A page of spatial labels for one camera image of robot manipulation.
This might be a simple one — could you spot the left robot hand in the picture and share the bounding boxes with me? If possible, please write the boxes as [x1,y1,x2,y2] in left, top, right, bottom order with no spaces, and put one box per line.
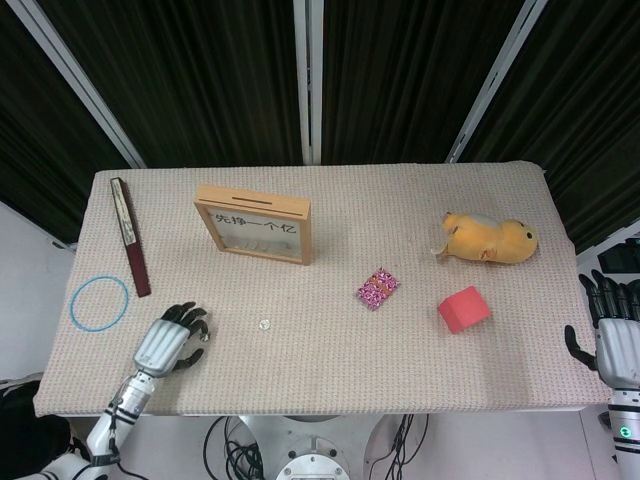
[130,301,210,379]

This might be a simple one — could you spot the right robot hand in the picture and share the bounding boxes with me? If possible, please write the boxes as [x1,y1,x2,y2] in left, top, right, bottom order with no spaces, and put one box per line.
[563,269,640,387]

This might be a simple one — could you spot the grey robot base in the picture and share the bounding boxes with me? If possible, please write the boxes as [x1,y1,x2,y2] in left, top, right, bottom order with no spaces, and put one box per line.
[234,413,384,480]

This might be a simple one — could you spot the wooden framed money box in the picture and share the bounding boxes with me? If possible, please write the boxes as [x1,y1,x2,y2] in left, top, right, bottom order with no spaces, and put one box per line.
[192,184,312,267]

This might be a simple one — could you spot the black equipment case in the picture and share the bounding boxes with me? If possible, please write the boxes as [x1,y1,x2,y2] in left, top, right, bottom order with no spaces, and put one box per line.
[597,239,640,275]

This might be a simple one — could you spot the dark red folded fan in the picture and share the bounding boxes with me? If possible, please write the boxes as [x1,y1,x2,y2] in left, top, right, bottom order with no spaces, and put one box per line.
[109,176,153,298]

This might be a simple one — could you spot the beige woven tablecloth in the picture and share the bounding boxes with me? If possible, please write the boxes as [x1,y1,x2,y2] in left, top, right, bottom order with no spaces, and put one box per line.
[32,159,614,417]

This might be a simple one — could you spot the pink foam cube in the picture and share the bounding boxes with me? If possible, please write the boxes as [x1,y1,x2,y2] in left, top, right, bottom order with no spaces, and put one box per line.
[437,285,492,335]

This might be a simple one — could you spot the person in black trousers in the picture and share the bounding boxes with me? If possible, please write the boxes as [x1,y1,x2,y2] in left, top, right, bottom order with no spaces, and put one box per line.
[0,379,74,480]

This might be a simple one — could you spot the yellow plush toy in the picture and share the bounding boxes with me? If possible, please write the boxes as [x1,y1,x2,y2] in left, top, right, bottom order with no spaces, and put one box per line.
[430,211,540,265]

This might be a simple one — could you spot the pink patterned card deck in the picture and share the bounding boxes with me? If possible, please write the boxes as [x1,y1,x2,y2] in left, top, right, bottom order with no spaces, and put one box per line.
[355,266,402,312]

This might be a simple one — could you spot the black pleated curtain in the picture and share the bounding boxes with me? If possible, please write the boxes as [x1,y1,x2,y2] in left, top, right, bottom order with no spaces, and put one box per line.
[0,0,640,256]

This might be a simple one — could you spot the blue rubber ring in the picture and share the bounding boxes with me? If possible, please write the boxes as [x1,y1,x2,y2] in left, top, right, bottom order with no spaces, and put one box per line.
[69,274,130,332]

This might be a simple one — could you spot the black cable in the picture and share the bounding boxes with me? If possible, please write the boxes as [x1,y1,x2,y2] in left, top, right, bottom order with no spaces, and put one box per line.
[204,414,266,480]
[384,414,431,480]

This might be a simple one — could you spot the white frame post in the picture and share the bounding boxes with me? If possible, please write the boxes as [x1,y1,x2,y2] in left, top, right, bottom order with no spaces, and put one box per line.
[446,0,554,164]
[292,0,325,166]
[13,0,148,169]

